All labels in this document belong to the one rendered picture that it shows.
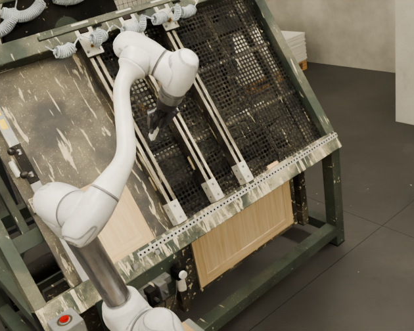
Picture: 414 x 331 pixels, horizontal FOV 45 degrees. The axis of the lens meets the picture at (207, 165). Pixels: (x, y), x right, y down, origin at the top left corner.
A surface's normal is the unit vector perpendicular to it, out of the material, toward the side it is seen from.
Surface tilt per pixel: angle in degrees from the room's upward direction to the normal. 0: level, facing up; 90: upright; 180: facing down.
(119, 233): 60
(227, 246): 90
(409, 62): 90
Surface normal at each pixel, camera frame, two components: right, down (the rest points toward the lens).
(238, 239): 0.65, 0.24
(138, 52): 0.11, -0.09
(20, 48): 0.47, -0.24
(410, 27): -0.76, 0.40
